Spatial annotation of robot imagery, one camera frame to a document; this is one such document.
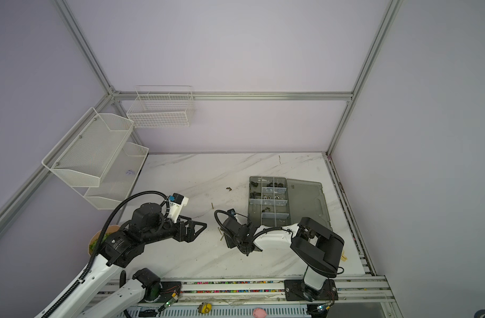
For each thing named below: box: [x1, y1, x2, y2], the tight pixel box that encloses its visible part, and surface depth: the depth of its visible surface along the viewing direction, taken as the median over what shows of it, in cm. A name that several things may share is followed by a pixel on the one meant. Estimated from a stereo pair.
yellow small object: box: [198, 302, 213, 315], surface depth 70 cm
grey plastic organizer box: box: [247, 176, 333, 232], surface depth 101 cm
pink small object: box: [253, 307, 267, 318], surface depth 70 cm
